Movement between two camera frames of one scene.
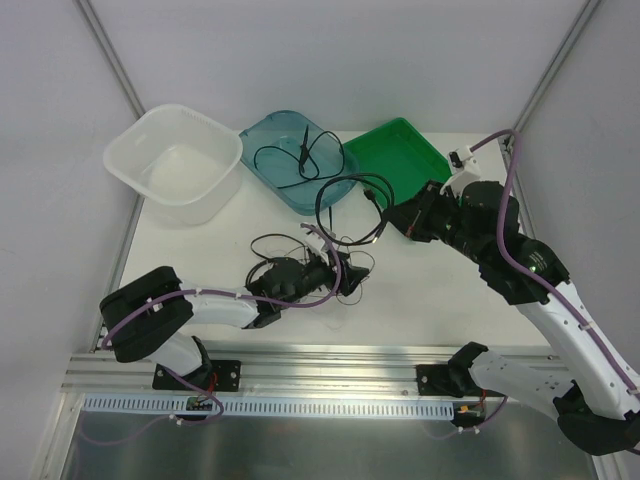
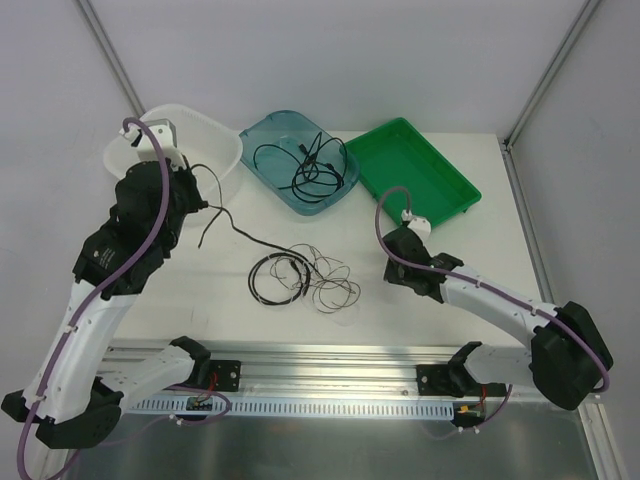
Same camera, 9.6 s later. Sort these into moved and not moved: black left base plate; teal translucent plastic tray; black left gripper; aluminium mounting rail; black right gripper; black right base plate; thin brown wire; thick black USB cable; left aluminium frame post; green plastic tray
Moved: thick black USB cable; thin brown wire; black right gripper; black left gripper
Not moved: black left base plate; aluminium mounting rail; black right base plate; teal translucent plastic tray; left aluminium frame post; green plastic tray
